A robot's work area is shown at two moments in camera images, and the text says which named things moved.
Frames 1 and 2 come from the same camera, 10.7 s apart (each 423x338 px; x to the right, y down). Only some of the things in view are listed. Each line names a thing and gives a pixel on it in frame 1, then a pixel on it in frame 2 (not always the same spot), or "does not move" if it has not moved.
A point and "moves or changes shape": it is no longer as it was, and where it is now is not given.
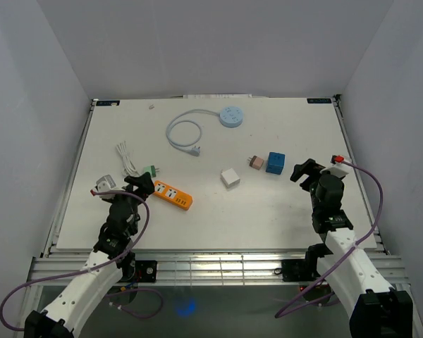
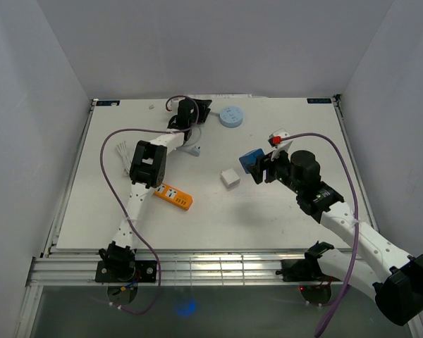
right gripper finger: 306,184 -> 263,160
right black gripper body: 315,177 -> 280,167
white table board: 221,169 does not move
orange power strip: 173,194 does not move
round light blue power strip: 229,116 does not move
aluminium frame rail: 200,270 does not move
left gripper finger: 145,193 -> 204,117
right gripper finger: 308,167 -> 256,171
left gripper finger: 144,182 -> 202,105
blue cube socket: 276,163 moves or changes shape
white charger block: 230,179 does not move
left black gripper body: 134,201 -> 196,117
